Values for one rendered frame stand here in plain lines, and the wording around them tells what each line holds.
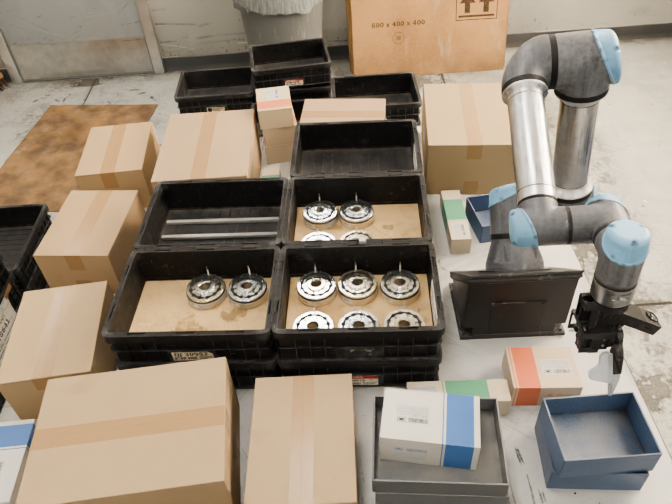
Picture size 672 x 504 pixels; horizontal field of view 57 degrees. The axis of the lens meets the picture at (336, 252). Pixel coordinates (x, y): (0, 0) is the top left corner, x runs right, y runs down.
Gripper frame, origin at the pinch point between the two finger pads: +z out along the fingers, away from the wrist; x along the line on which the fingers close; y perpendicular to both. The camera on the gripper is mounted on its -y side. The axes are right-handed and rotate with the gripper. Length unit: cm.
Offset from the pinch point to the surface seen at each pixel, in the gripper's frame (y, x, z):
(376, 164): 40, -93, 3
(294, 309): 66, -31, 8
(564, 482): 7.2, 12.3, 22.6
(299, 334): 63, -14, 0
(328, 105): 56, -127, -3
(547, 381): 5.6, -9.9, 16.0
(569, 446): 5.4, 6.8, 17.6
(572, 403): 3.2, -0.8, 12.8
